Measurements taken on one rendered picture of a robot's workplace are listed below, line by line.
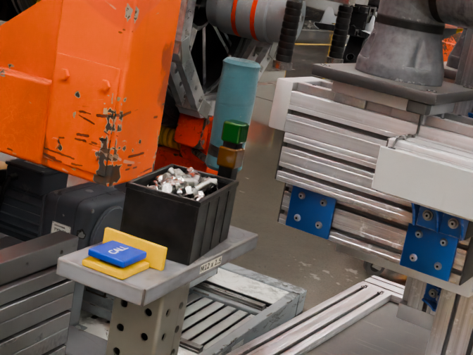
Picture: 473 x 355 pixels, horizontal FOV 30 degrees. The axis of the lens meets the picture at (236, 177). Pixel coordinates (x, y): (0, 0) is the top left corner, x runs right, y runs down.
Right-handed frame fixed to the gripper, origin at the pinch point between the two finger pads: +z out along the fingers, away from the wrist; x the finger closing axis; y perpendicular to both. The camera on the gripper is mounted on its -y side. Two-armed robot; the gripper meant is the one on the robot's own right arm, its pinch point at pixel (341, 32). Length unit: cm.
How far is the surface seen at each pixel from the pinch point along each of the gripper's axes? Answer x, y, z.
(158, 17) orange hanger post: -10, 0, 73
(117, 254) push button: 5, -35, 99
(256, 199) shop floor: -62, -83, -118
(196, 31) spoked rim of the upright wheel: -30.9, -6.1, 18.3
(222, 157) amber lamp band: 3, -24, 62
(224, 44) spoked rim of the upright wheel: -30.9, -9.4, 1.3
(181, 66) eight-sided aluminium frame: -20.8, -12.0, 41.3
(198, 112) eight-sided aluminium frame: -20.2, -23.3, 30.1
